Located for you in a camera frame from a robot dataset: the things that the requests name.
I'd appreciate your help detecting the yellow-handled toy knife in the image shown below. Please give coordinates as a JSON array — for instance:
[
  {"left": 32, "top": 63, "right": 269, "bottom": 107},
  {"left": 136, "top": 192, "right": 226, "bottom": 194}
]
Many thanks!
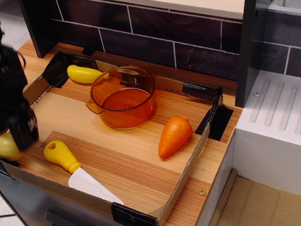
[{"left": 43, "top": 140, "right": 124, "bottom": 205}]

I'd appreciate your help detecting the orange transparent plastic pot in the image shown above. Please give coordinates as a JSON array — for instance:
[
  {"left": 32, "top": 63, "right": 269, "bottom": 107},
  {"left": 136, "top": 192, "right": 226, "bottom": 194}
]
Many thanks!
[{"left": 86, "top": 66, "right": 157, "bottom": 129}]

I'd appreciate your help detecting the yellow-green toy potato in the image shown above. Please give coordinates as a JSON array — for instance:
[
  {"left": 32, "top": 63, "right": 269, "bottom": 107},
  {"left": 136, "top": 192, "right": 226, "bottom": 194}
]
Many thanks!
[{"left": 0, "top": 133, "right": 23, "bottom": 161}]

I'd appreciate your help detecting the dark grey vertical post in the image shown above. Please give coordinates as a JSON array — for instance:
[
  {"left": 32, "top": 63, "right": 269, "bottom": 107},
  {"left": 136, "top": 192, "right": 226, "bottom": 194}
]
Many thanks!
[{"left": 235, "top": 0, "right": 271, "bottom": 108}]

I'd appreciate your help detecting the white ribbed drainer counter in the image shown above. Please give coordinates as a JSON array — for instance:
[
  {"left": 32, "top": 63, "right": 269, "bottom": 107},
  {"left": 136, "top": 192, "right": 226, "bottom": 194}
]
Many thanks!
[{"left": 233, "top": 71, "right": 301, "bottom": 196}]

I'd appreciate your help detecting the orange toy carrot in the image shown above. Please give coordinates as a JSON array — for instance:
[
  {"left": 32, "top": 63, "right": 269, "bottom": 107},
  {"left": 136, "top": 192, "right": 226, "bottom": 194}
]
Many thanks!
[{"left": 158, "top": 116, "right": 192, "bottom": 159}]

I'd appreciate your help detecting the yellow toy banana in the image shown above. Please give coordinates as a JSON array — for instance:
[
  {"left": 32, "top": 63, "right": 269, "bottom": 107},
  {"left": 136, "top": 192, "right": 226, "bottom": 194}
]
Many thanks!
[{"left": 67, "top": 65, "right": 110, "bottom": 84}]

